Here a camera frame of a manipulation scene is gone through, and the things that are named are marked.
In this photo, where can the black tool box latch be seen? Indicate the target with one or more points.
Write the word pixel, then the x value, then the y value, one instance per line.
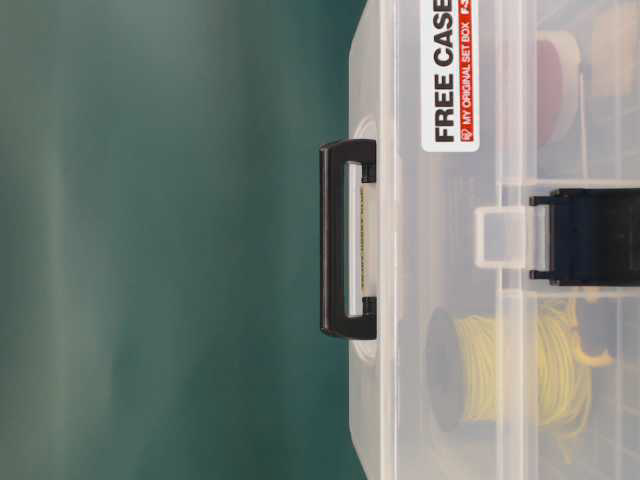
pixel 593 237

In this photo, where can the yellow wire spool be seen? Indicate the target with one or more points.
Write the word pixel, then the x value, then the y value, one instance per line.
pixel 534 365

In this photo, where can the black tool box handle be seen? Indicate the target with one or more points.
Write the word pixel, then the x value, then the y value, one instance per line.
pixel 333 159

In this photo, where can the red tape roll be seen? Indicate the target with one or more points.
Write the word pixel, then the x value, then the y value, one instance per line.
pixel 558 84

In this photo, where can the clear plastic tool box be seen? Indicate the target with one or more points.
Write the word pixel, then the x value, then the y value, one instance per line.
pixel 507 137

